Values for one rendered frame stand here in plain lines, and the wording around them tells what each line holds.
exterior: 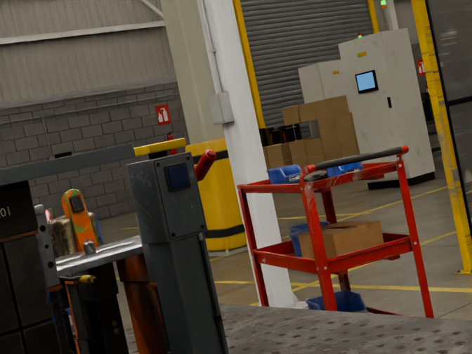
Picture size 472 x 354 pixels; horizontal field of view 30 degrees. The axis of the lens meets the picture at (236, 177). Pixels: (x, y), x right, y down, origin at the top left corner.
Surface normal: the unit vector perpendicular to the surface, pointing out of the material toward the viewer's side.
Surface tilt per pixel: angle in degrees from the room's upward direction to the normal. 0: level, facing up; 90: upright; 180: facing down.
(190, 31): 90
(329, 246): 90
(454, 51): 90
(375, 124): 90
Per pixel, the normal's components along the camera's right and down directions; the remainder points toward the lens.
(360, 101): -0.78, 0.19
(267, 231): 0.58, -0.07
